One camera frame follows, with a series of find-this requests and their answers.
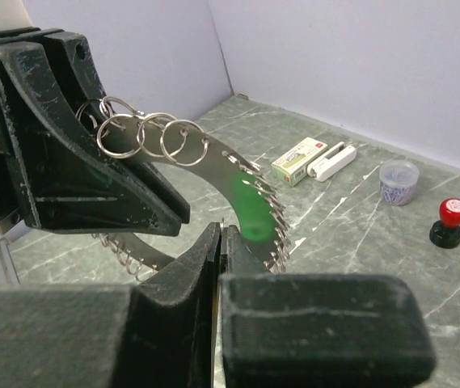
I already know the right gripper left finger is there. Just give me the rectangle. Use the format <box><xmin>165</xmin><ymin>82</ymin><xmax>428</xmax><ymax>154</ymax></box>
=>
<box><xmin>0</xmin><ymin>222</ymin><xmax>221</xmax><ymax>387</ymax></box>

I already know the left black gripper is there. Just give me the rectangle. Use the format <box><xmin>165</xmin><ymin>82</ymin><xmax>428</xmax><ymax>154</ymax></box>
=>
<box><xmin>0</xmin><ymin>27</ymin><xmax>190</xmax><ymax>236</ymax></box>

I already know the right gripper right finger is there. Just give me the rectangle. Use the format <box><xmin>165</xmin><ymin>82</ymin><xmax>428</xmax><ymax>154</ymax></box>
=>
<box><xmin>220</xmin><ymin>226</ymin><xmax>437</xmax><ymax>387</ymax></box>

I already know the green tagged key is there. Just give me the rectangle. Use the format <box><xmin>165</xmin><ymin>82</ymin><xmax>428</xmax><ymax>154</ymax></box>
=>
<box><xmin>230</xmin><ymin>172</ymin><xmax>276</xmax><ymax>243</ymax></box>

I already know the green white staple box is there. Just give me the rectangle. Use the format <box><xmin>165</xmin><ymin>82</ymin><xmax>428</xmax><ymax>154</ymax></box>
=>
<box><xmin>272</xmin><ymin>137</ymin><xmax>328</xmax><ymax>187</ymax></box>

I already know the white stapler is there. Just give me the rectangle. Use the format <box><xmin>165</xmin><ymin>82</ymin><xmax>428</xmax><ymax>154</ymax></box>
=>
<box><xmin>306</xmin><ymin>141</ymin><xmax>357</xmax><ymax>182</ymax></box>

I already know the clear plastic clip jar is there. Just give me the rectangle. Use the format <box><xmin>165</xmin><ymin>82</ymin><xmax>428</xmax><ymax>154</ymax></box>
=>
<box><xmin>379</xmin><ymin>160</ymin><xmax>420</xmax><ymax>206</ymax></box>

